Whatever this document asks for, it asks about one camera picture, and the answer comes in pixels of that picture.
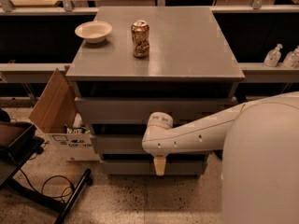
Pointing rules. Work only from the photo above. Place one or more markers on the grey drawer cabinet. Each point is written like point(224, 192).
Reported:
point(189, 58)

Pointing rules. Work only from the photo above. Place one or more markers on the grey bottom drawer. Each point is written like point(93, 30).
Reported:
point(147, 168)

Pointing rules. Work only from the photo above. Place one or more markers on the grey top drawer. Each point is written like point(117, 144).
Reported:
point(138, 110)

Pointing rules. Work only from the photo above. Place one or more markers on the white bowl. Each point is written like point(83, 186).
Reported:
point(93, 32)

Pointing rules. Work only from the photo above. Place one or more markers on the open cardboard box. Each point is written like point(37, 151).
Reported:
point(57, 116)

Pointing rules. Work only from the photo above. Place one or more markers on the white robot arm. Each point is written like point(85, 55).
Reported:
point(260, 160)

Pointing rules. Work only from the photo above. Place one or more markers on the grey drawer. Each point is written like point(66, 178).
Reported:
point(138, 110)
point(129, 145)
point(147, 168)

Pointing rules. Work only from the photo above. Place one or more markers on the sanitizer pump bottle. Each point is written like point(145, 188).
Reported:
point(273, 56)

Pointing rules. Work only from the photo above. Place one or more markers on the crushed soda can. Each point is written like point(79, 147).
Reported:
point(140, 36)

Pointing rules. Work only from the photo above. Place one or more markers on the black rolling cart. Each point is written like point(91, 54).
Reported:
point(50, 170)

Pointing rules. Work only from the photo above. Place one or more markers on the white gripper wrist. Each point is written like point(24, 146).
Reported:
point(154, 141)

